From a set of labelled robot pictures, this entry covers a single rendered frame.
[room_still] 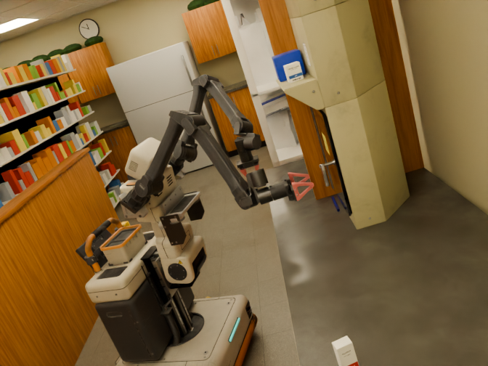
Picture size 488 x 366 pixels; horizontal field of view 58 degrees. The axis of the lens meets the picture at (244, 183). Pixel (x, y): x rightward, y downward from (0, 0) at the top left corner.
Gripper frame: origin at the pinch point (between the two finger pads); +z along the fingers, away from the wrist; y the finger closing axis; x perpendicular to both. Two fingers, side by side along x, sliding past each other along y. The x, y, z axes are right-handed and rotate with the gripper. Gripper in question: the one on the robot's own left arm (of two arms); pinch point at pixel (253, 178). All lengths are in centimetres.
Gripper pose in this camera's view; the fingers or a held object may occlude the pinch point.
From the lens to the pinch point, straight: 204.5
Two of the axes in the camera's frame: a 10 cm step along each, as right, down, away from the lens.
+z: 3.1, 9.0, 3.2
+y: 9.5, -2.9, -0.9
